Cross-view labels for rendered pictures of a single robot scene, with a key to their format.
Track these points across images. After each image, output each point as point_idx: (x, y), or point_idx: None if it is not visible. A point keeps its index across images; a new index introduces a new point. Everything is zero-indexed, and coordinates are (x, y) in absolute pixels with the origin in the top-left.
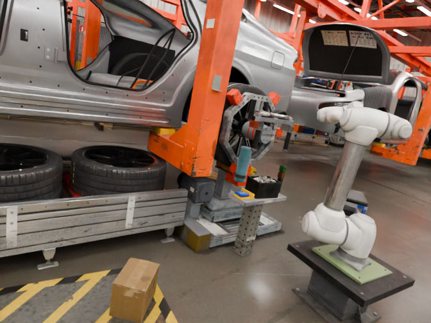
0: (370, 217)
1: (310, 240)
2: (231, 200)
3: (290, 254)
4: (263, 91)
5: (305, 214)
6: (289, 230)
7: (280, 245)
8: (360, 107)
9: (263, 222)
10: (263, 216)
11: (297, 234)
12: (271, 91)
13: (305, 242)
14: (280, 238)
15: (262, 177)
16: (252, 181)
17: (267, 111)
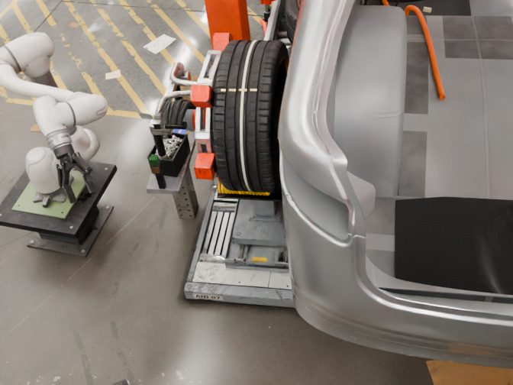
0: (30, 159)
1: (100, 189)
2: (244, 211)
3: (142, 259)
4: (218, 76)
5: (95, 137)
6: (176, 318)
7: (163, 266)
8: (31, 34)
9: (203, 264)
10: (216, 279)
11: (159, 318)
12: (207, 85)
13: (102, 181)
14: (172, 281)
15: (172, 147)
16: (176, 135)
17: (188, 90)
